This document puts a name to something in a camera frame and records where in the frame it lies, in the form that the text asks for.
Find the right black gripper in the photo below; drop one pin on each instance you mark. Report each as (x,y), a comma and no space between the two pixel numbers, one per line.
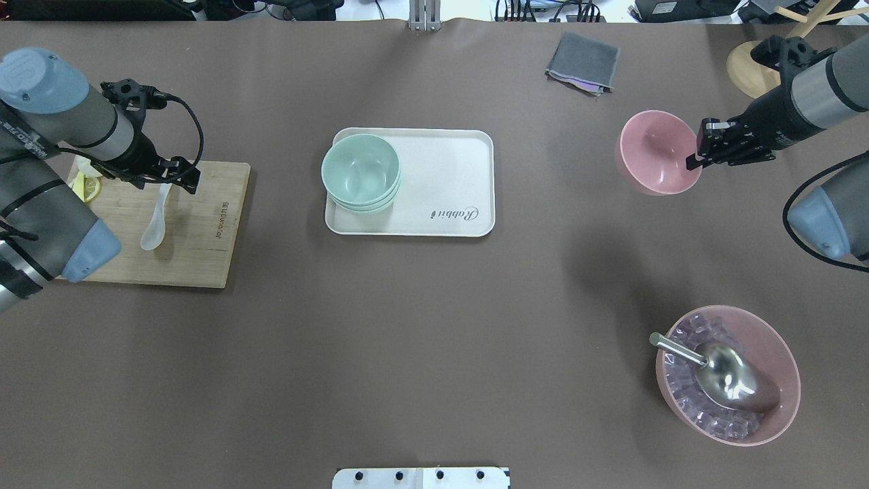
(772,122)

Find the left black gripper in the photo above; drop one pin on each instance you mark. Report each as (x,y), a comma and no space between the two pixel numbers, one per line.
(140,157)

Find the small pink bowl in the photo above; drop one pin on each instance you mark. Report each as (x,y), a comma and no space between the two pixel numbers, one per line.
(651,153)

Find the white ceramic spoon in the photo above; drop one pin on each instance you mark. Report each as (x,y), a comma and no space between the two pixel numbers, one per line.
(155,231)

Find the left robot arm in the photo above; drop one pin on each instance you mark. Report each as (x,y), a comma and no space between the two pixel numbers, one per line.
(49,107)

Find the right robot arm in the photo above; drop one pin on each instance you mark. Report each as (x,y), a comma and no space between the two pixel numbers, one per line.
(826,216)

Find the large pink ice bowl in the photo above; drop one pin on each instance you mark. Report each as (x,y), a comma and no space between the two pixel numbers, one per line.
(757,342)

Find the wooden cutting board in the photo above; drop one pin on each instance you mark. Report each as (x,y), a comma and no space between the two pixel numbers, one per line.
(200,235)

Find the wooden mug tree stand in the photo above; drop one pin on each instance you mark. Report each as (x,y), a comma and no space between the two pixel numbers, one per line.
(755,79)

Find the grey folded cloth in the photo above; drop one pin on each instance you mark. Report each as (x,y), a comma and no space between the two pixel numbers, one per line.
(584,63)

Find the stacked green bowls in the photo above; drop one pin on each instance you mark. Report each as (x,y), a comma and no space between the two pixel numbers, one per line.
(362,173)

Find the metal ice scoop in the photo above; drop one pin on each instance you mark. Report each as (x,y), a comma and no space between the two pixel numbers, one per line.
(724,375)

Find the cream serving tray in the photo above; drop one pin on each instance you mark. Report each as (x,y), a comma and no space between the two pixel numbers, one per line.
(448,186)

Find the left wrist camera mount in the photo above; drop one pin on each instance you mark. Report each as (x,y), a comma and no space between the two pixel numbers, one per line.
(132,99)

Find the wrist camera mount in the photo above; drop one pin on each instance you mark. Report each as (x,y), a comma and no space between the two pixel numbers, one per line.
(132,99)
(788,54)

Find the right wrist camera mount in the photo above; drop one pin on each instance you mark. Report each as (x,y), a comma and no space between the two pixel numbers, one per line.
(788,54)

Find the aluminium frame post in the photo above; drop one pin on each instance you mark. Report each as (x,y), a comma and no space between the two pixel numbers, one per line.
(425,15)

